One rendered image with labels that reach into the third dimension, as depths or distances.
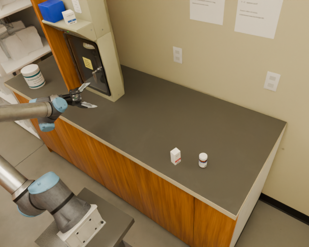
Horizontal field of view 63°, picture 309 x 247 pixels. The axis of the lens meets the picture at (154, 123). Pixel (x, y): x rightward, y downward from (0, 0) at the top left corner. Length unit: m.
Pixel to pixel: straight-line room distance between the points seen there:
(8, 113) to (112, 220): 0.65
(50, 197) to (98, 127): 0.68
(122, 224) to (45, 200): 0.36
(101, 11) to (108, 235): 1.16
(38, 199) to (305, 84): 1.38
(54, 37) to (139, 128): 0.81
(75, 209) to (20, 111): 0.49
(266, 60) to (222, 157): 0.57
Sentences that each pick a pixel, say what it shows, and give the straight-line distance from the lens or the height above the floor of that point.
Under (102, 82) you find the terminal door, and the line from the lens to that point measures 1.74.
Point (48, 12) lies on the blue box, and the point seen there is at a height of 1.57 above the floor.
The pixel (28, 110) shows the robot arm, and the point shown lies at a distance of 1.26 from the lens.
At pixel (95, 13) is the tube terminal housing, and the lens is 1.54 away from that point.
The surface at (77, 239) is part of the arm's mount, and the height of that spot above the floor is 1.02.
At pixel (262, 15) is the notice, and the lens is 1.45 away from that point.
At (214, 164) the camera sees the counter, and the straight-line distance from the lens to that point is 1.38.
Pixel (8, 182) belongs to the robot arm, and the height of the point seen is 1.20.
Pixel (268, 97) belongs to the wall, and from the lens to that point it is 1.65.
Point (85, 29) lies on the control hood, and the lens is 1.50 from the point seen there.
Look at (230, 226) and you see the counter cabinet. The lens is 1.42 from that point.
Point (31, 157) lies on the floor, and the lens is 3.08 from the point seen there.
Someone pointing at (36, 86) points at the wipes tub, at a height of 0.97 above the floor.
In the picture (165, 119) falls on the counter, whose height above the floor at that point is 0.94.
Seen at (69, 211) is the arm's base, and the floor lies 1.13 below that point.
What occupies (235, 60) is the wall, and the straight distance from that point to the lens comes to 1.60.
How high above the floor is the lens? 2.05
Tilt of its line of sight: 44 degrees down
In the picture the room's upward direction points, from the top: 8 degrees counter-clockwise
